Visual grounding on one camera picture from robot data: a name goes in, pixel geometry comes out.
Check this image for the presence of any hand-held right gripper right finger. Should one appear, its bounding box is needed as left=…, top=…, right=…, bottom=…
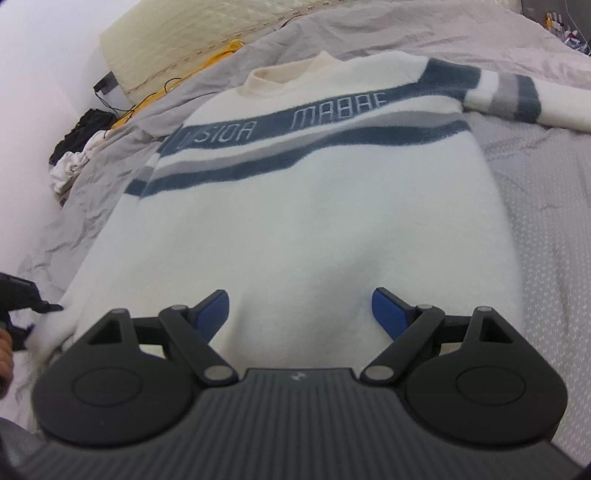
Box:
left=360, top=287, right=520, bottom=385

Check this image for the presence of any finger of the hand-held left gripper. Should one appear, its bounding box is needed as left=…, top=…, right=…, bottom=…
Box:
left=0, top=272, right=64, bottom=320
left=7, top=319, right=35, bottom=352

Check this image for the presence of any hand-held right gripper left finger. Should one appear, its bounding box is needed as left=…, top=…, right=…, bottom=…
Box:
left=85, top=289, right=239, bottom=386

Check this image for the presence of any white blue-striped sweater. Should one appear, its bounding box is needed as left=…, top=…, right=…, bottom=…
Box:
left=28, top=51, right=591, bottom=370

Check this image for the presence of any white clothes pile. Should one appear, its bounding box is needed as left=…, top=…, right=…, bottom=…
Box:
left=50, top=131, right=109, bottom=195

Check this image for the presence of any black clothes pile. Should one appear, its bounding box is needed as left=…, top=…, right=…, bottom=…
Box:
left=48, top=108, right=118, bottom=167

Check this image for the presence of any person's left hand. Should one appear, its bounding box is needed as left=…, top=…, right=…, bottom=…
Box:
left=0, top=330, right=14, bottom=386

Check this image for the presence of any person's grey clothing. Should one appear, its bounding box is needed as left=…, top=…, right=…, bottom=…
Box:
left=0, top=418, right=44, bottom=467

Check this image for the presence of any grey bed sheet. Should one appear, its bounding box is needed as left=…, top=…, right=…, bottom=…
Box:
left=14, top=0, right=591, bottom=467

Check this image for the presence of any yellow cloth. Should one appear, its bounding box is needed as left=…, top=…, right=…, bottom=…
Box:
left=111, top=39, right=245, bottom=134

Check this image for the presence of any cream quilted mattress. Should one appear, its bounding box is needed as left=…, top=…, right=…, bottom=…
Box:
left=99, top=0, right=324, bottom=97

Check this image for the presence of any cluster of small bottles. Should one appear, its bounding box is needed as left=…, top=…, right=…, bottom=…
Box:
left=542, top=11, right=591, bottom=51

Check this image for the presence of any black cable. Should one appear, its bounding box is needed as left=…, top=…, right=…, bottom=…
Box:
left=95, top=76, right=185, bottom=127

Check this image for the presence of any dark wall socket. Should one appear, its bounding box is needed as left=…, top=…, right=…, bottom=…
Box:
left=93, top=71, right=121, bottom=95

